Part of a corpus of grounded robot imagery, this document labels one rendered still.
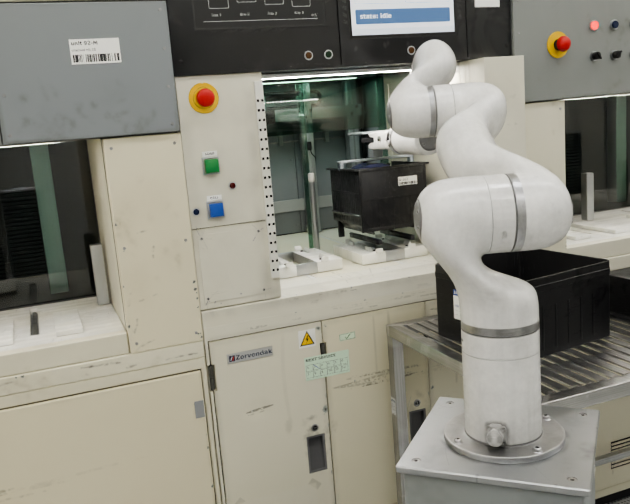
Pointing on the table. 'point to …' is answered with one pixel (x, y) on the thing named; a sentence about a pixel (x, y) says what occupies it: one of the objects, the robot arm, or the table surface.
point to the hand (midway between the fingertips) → (374, 138)
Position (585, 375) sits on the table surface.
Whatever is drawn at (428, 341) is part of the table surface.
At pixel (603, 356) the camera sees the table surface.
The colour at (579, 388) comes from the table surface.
